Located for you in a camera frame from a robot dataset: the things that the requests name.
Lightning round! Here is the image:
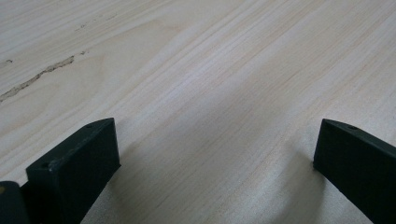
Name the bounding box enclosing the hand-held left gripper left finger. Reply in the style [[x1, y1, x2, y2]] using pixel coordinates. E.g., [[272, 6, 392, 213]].
[[20, 118, 121, 224]]

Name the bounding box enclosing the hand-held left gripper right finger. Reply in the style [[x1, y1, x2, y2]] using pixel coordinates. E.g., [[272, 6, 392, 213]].
[[313, 118, 396, 224]]

